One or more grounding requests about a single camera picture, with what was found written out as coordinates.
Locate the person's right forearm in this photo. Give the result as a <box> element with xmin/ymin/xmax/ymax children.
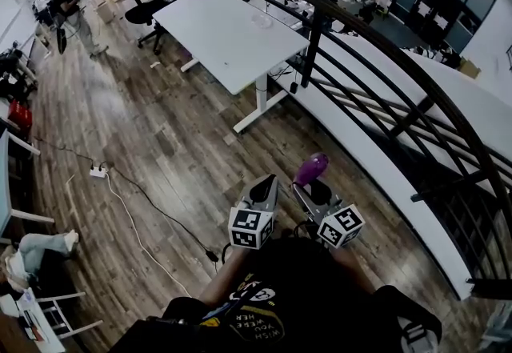
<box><xmin>330</xmin><ymin>245</ymin><xmax>378</xmax><ymax>297</ymax></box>

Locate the person's left forearm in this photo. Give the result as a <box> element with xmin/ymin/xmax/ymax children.
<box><xmin>198</xmin><ymin>245</ymin><xmax>259</xmax><ymax>307</ymax></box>

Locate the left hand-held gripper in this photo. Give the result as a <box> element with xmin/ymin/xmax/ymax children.
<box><xmin>227</xmin><ymin>174</ymin><xmax>281</xmax><ymax>251</ymax></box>

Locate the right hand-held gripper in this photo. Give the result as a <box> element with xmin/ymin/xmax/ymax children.
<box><xmin>291</xmin><ymin>181</ymin><xmax>366</xmax><ymax>250</ymax></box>

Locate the person's black printed shirt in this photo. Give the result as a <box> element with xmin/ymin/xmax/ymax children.
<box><xmin>107</xmin><ymin>237</ymin><xmax>443</xmax><ymax>353</ymax></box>

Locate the black power cable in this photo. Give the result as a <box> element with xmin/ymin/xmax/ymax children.
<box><xmin>33</xmin><ymin>136</ymin><xmax>213</xmax><ymax>255</ymax></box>

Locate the black curved metal railing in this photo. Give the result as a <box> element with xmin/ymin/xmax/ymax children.
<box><xmin>154</xmin><ymin>0</ymin><xmax>512</xmax><ymax>301</ymax></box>

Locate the black office chair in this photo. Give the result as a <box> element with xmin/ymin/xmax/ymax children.
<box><xmin>124</xmin><ymin>0</ymin><xmax>188</xmax><ymax>57</ymax></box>

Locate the white framed side table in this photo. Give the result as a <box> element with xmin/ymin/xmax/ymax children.
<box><xmin>0</xmin><ymin>127</ymin><xmax>56</xmax><ymax>243</ymax></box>

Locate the open cardboard box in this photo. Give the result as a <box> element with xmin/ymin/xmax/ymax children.
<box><xmin>458</xmin><ymin>58</ymin><xmax>482</xmax><ymax>79</ymax></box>

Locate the white power cable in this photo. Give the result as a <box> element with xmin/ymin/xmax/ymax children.
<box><xmin>103</xmin><ymin>172</ymin><xmax>194</xmax><ymax>299</ymax></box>

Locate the white metal frame chair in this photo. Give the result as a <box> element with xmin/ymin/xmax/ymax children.
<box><xmin>23</xmin><ymin>290</ymin><xmax>104</xmax><ymax>341</ymax></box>

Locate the purple eggplant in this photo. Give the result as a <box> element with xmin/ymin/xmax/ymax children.
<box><xmin>294</xmin><ymin>151</ymin><xmax>330</xmax><ymax>187</ymax></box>

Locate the clear glass plate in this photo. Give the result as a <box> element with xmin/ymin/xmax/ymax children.
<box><xmin>250</xmin><ymin>12</ymin><xmax>274</xmax><ymax>30</ymax></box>

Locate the white standing desk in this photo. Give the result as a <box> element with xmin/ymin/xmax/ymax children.
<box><xmin>152</xmin><ymin>0</ymin><xmax>311</xmax><ymax>134</ymax></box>

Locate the red plastic crate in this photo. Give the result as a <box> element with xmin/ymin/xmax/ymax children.
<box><xmin>7</xmin><ymin>99</ymin><xmax>34</xmax><ymax>133</ymax></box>

